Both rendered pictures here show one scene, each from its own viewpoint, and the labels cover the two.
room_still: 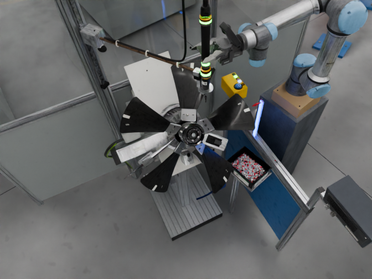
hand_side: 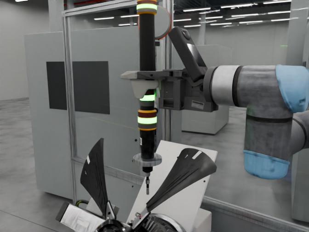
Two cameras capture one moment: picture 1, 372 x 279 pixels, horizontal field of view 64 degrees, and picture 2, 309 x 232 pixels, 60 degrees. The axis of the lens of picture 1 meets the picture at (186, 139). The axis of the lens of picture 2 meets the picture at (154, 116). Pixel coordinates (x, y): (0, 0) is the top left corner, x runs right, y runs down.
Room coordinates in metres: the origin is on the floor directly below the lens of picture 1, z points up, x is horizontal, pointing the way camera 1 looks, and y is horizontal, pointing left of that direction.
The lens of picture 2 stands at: (0.63, -0.64, 1.68)
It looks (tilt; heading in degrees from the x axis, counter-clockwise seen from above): 11 degrees down; 57
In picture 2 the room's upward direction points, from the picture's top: straight up
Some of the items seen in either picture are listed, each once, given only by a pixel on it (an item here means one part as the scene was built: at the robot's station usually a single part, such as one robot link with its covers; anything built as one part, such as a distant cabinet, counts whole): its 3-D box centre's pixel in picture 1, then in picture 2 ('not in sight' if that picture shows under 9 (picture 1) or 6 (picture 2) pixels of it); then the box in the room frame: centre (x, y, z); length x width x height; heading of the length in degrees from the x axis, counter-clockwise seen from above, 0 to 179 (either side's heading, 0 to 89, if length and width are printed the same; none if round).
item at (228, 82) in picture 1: (233, 87); not in sight; (1.35, -0.34, 1.02); 0.16 x 0.10 x 0.11; 21
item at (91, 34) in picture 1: (92, 35); (154, 95); (1.30, 0.41, 1.54); 0.10 x 0.07 x 0.08; 56
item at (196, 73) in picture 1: (203, 81); (147, 141); (0.96, -0.10, 1.50); 0.09 x 0.07 x 0.10; 56
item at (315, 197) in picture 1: (315, 197); not in sight; (0.58, -0.64, 0.96); 0.03 x 0.03 x 0.20; 21
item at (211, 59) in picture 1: (212, 61); (138, 85); (0.91, -0.13, 1.64); 0.09 x 0.03 x 0.06; 133
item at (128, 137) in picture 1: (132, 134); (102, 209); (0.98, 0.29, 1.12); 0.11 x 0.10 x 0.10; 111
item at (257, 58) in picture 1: (257, 51); (271, 142); (1.07, -0.36, 1.54); 0.11 x 0.08 x 0.11; 9
